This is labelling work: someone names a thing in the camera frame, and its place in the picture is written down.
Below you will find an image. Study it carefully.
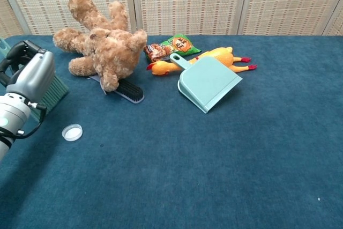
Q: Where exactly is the small teal hand broom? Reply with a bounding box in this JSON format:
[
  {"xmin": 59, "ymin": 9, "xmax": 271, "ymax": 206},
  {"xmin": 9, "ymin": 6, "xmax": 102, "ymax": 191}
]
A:
[{"xmin": 0, "ymin": 37, "xmax": 70, "ymax": 122}]

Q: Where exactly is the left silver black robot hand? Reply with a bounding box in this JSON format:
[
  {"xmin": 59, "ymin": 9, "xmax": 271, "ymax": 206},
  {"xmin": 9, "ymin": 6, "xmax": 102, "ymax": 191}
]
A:
[{"xmin": 0, "ymin": 40, "xmax": 56, "ymax": 104}]

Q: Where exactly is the white open bottle cap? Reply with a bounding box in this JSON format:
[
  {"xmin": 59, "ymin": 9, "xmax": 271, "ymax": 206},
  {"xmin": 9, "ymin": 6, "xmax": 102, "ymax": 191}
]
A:
[{"xmin": 62, "ymin": 123, "xmax": 83, "ymax": 142}]

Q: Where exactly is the brown plush teddy bear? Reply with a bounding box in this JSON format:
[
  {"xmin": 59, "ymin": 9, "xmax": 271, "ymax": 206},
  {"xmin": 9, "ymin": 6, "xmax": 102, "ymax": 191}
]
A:
[{"xmin": 53, "ymin": 0, "xmax": 148, "ymax": 93}]

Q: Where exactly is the black bristle brush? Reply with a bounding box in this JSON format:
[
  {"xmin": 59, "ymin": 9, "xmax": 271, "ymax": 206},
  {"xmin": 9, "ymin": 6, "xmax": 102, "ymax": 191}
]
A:
[{"xmin": 88, "ymin": 75, "xmax": 145, "ymax": 104}]

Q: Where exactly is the yellow rubber chicken toy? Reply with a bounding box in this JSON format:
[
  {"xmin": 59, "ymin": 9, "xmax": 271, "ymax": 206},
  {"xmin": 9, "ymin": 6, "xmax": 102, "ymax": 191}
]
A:
[{"xmin": 146, "ymin": 47, "xmax": 258, "ymax": 76}]

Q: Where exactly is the teal plastic dustpan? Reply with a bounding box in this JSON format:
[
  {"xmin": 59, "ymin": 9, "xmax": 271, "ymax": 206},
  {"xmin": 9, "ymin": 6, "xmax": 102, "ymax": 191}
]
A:
[{"xmin": 169, "ymin": 53, "xmax": 243, "ymax": 114}]

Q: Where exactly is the blue felt table cover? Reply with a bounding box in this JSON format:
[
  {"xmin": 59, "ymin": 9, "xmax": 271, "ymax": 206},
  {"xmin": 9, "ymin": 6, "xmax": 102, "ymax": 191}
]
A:
[{"xmin": 0, "ymin": 34, "xmax": 343, "ymax": 229}]

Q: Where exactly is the green snack bag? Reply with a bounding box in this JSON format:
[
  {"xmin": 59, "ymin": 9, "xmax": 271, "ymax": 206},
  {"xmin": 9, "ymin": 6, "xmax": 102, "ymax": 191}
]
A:
[{"xmin": 143, "ymin": 33, "xmax": 202, "ymax": 63}]

